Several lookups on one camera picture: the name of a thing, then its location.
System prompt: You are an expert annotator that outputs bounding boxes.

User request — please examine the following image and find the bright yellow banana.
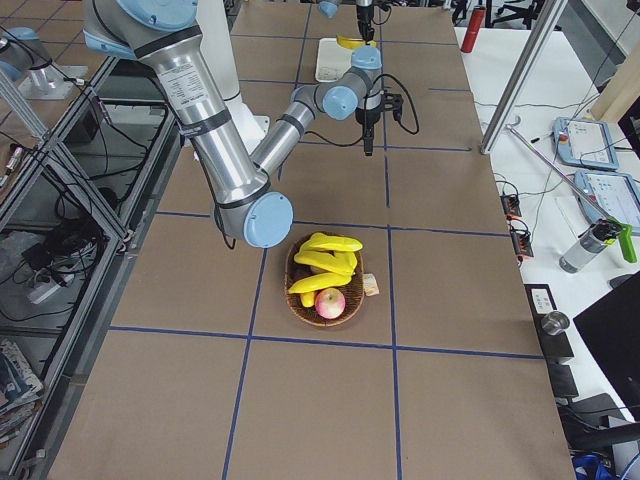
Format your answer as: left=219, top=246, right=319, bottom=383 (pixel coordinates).
left=293, top=250, right=357, bottom=276

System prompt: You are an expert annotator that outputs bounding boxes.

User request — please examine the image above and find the blue teach pendant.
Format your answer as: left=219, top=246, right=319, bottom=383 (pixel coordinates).
left=574, top=170, right=639, bottom=235
left=552, top=117, right=619, bottom=171

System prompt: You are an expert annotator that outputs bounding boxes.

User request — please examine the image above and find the red pink apple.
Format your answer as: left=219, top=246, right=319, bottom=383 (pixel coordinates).
left=315, top=287, right=346, bottom=320

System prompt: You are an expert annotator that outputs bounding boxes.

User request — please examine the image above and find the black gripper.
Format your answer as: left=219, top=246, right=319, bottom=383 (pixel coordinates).
left=355, top=92, right=382, bottom=156
left=356, top=3, right=374, bottom=43

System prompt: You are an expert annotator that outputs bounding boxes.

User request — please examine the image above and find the brown wicker basket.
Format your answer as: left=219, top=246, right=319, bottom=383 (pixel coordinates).
left=284, top=231, right=365, bottom=327

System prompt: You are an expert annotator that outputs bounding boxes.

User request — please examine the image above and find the white bear tray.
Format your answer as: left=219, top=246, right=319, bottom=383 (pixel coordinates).
left=315, top=37, right=357, bottom=83

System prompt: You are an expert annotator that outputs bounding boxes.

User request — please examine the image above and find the lower blue teach pendant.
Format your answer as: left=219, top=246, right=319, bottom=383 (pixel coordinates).
left=574, top=170, right=639, bottom=235

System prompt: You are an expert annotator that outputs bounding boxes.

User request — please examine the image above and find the metal grabber stick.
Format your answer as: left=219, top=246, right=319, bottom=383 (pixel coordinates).
left=505, top=117, right=615, bottom=221

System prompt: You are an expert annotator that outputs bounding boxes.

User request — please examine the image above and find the red cylinder bottle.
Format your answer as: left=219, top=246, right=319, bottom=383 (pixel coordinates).
left=460, top=5, right=487, bottom=53

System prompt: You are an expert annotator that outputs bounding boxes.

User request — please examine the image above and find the long yellow banana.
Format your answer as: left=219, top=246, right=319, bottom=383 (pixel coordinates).
left=300, top=232, right=363, bottom=252

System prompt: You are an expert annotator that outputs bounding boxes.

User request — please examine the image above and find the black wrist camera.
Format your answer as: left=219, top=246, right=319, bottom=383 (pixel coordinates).
left=384, top=92, right=404, bottom=123

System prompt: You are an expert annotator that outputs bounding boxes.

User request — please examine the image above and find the small snack packet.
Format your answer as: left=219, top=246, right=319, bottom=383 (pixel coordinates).
left=362, top=273, right=380, bottom=297

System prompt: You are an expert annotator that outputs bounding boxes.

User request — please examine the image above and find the black camera cable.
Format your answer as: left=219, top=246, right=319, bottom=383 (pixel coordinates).
left=299, top=73, right=420, bottom=147

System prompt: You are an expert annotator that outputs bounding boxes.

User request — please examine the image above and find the clear bottle green handle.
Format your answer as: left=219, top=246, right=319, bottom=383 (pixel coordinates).
left=558, top=219, right=637, bottom=274

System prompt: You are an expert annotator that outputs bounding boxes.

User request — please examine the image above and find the small steel cup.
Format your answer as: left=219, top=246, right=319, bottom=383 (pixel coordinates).
left=540, top=310, right=571, bottom=336

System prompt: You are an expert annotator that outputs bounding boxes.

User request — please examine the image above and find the spotted yellow banana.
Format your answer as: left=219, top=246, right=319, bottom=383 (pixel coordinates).
left=336, top=35, right=377, bottom=50

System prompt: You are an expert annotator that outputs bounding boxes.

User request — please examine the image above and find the magazine stack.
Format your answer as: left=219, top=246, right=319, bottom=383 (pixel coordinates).
left=1, top=338, right=44, bottom=446

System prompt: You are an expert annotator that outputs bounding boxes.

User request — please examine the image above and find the upper blue teach pendant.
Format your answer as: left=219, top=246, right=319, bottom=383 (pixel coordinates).
left=552, top=117, right=619, bottom=171

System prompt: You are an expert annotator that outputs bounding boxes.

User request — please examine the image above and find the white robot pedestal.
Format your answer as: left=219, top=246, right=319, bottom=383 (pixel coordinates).
left=196, top=0, right=270, bottom=153

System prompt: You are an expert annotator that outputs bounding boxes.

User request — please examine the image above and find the aluminium frame post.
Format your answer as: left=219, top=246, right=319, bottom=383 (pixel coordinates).
left=480, top=0, right=568, bottom=154

